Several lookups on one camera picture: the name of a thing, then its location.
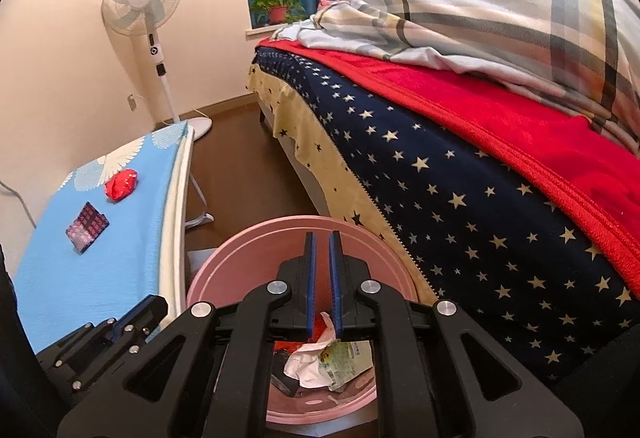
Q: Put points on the plaid quilt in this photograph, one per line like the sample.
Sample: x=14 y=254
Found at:
x=500 y=18

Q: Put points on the blue-topped folding table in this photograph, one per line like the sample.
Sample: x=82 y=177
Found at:
x=100 y=278

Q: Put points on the pink folded cloth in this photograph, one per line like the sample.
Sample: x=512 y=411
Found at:
x=334 y=4

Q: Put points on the wall power outlet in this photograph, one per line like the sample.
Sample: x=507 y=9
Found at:
x=132 y=103

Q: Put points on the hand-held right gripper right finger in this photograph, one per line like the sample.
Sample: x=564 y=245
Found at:
x=335 y=290

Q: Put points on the red wrapper in bin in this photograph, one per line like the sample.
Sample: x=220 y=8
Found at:
x=287 y=348

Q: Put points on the yellow star bed skirt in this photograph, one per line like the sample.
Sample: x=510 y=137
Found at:
x=320 y=158

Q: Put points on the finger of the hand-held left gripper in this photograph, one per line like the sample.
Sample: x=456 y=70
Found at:
x=135 y=318

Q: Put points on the white windowsill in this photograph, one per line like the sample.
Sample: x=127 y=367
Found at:
x=262 y=32

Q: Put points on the navy star bedsheet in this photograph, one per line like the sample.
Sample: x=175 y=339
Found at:
x=450 y=228

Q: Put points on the white folding table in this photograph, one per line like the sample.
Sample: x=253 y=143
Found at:
x=175 y=243

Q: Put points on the pink plastic bin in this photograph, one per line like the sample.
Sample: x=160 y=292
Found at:
x=240 y=258

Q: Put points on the white paper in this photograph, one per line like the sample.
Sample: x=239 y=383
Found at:
x=307 y=363

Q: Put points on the white flat box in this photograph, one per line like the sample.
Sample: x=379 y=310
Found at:
x=200 y=263

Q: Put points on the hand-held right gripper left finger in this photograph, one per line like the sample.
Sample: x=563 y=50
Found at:
x=310 y=290

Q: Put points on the purple pill blister pack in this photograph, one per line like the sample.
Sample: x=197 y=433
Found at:
x=86 y=228

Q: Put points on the red blanket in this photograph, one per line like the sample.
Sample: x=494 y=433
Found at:
x=500 y=108

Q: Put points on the potted green plant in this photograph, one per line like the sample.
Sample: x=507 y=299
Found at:
x=277 y=13

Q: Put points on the green printed packet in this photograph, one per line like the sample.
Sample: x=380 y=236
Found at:
x=350 y=360

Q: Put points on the red crumpled plastic bag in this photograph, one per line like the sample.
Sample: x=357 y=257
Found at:
x=121 y=185

